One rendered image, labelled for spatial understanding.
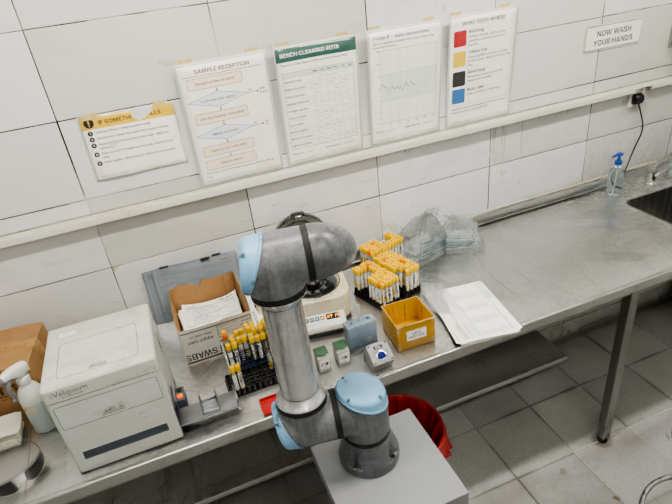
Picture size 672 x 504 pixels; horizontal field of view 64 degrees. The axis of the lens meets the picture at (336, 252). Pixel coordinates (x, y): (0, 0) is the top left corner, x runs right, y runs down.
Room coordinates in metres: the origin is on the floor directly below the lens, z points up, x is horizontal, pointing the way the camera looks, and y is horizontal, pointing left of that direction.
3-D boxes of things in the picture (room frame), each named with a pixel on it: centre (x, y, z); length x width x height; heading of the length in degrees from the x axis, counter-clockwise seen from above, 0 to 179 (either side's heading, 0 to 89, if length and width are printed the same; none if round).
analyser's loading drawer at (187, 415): (1.14, 0.44, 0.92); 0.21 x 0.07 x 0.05; 108
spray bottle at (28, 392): (1.18, 0.93, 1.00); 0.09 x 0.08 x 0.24; 18
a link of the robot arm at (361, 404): (0.91, -0.01, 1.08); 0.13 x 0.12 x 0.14; 97
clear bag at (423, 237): (1.92, -0.35, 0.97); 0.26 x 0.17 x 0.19; 129
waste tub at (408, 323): (1.40, -0.21, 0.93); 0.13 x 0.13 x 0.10; 15
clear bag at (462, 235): (1.94, -0.52, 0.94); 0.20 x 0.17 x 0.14; 79
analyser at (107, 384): (1.17, 0.65, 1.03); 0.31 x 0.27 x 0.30; 108
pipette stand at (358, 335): (1.38, -0.05, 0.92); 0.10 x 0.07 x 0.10; 110
